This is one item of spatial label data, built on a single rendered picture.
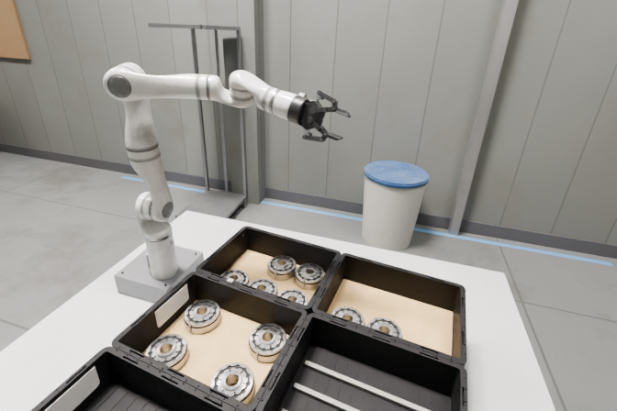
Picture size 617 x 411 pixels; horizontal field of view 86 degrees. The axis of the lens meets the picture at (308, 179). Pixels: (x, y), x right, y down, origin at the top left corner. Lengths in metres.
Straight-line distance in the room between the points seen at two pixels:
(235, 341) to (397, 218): 1.90
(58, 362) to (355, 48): 2.66
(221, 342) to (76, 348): 0.50
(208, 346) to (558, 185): 2.95
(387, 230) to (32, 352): 2.22
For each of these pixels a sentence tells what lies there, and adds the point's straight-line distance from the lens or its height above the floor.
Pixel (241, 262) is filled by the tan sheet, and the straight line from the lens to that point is 1.31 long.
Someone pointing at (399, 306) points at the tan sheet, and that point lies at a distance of 1.19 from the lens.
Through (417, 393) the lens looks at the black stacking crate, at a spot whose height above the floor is 0.83.
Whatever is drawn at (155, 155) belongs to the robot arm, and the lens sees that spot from 1.13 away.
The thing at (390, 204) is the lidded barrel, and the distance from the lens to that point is 2.64.
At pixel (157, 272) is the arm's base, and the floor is 0.82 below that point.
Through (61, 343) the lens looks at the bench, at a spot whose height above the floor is 0.70.
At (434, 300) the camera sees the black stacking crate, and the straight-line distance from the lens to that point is 1.22.
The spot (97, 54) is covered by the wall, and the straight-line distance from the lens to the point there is 4.34.
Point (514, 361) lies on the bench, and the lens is 1.37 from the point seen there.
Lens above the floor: 1.63
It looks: 24 degrees down
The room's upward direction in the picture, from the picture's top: 2 degrees clockwise
